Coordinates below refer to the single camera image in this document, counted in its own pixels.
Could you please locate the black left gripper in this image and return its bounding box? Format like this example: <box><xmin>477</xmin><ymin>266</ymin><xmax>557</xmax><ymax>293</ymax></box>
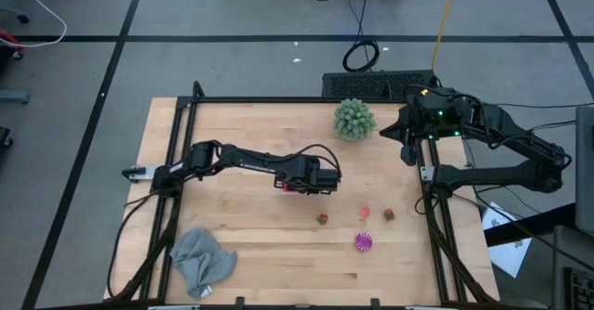
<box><xmin>274</xmin><ymin>156</ymin><xmax>341</xmax><ymax>195</ymax></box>

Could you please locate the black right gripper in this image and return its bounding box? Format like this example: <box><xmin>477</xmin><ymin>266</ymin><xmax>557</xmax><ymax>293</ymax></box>
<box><xmin>379</xmin><ymin>95</ymin><xmax>431</xmax><ymax>168</ymax></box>

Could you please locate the magenta spiky ball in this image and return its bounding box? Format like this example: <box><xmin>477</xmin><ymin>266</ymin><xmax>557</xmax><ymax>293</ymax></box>
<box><xmin>355</xmin><ymin>232</ymin><xmax>374</xmax><ymax>253</ymax></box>

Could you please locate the clear plastic tupperware container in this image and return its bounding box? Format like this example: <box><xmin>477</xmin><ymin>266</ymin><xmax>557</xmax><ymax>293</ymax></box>
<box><xmin>277</xmin><ymin>179</ymin><xmax>331</xmax><ymax>197</ymax></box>

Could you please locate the green artificial succulent plant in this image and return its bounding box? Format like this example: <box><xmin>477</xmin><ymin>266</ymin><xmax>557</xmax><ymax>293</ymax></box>
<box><xmin>332</xmin><ymin>97</ymin><xmax>378</xmax><ymax>143</ymax></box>

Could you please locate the black perforated computer case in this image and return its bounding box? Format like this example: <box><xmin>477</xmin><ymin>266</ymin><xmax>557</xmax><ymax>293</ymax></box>
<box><xmin>321</xmin><ymin>69</ymin><xmax>440</xmax><ymax>100</ymax></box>

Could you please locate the crumpled grey cloth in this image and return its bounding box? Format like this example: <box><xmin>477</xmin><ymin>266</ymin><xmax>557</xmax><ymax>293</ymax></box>
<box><xmin>169</xmin><ymin>227</ymin><xmax>239</xmax><ymax>301</ymax></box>

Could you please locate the white printed paper sheet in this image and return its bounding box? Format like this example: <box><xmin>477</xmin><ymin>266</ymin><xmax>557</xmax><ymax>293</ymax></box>
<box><xmin>481</xmin><ymin>200</ymin><xmax>534</xmax><ymax>279</ymax></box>

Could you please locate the grey monitor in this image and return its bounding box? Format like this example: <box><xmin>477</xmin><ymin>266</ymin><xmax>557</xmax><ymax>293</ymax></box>
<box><xmin>575</xmin><ymin>104</ymin><xmax>594</xmax><ymax>237</ymax></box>

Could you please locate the black keyboard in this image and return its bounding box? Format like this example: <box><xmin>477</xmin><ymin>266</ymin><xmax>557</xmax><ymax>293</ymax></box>
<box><xmin>563</xmin><ymin>266</ymin><xmax>594</xmax><ymax>310</ymax></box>

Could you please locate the grey metal stand foot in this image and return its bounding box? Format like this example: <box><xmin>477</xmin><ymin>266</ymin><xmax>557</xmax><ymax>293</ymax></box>
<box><xmin>0</xmin><ymin>90</ymin><xmax>32</xmax><ymax>106</ymax></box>

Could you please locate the red object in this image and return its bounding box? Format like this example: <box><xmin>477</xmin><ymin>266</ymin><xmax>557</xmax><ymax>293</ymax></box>
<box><xmin>0</xmin><ymin>29</ymin><xmax>25</xmax><ymax>60</ymax></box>

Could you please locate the black aluminium table frame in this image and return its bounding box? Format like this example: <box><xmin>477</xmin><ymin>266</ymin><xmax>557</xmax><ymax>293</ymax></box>
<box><xmin>105</xmin><ymin>80</ymin><xmax>501</xmax><ymax>310</ymax></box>

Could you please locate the coiled black floor cable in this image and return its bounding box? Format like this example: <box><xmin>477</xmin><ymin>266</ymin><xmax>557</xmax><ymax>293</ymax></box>
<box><xmin>342</xmin><ymin>39</ymin><xmax>381</xmax><ymax>73</ymax></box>

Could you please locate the yellow cable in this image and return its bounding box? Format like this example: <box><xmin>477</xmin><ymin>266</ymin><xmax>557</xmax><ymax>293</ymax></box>
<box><xmin>431</xmin><ymin>0</ymin><xmax>461</xmax><ymax>72</ymax></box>

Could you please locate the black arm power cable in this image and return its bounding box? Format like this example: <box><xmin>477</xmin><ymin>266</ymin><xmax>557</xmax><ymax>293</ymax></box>
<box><xmin>106</xmin><ymin>191</ymin><xmax>157</xmax><ymax>300</ymax></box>

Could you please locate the white floor cable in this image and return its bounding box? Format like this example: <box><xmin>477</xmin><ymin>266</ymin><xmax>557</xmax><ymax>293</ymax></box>
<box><xmin>0</xmin><ymin>0</ymin><xmax>69</xmax><ymax>49</ymax></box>

